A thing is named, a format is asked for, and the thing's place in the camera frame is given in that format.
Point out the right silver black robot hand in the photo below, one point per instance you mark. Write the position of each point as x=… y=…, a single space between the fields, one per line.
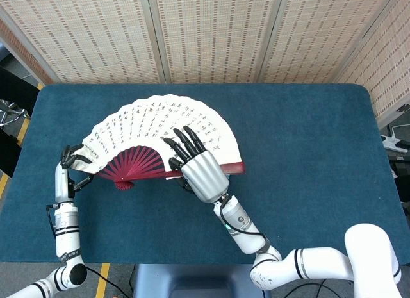
x=205 y=173

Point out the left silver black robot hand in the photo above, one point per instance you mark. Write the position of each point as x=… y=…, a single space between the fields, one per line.
x=61 y=182

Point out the white paper red-ribbed folding fan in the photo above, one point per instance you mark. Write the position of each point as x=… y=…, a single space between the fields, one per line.
x=144 y=118

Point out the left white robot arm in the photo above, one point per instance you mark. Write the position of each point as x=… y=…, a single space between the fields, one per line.
x=65 y=234

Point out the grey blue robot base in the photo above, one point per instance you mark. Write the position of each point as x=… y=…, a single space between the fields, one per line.
x=192 y=282

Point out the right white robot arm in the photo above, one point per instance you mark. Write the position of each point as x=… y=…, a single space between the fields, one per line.
x=288 y=266

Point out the blue table cloth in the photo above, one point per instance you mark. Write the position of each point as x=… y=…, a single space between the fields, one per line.
x=288 y=182

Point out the black chair with metal base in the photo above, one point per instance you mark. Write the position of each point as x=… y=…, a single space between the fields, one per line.
x=13 y=93

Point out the woven bamboo screen panel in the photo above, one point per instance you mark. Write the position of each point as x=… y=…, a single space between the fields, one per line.
x=320 y=35
x=214 y=35
x=384 y=67
x=83 y=35
x=19 y=51

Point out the white power strip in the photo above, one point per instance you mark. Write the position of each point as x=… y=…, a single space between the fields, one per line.
x=392 y=141

